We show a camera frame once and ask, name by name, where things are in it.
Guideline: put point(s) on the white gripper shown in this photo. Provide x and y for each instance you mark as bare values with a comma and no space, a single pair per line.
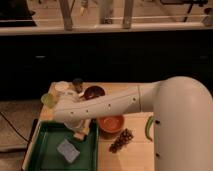
81,126

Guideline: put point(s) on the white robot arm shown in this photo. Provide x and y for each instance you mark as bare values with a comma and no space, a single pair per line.
183,119

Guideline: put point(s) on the green plastic tray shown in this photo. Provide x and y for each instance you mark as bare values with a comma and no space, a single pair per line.
56,149

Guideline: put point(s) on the blue grey sponge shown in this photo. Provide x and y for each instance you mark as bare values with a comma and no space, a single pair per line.
68,151

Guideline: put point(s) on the small green cup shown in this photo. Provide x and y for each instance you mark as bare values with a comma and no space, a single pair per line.
47,100

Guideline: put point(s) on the dark purple bowl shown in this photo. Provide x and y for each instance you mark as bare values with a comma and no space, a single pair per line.
93,92

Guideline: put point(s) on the orange bowl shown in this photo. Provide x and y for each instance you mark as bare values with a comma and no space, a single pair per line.
111,124

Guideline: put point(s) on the white round container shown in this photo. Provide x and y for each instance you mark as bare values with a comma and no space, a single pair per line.
61,87

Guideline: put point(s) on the dark small jar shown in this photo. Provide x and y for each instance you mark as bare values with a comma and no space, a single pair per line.
78,84

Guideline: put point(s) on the green chili pepper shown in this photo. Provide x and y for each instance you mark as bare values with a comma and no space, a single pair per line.
147,128

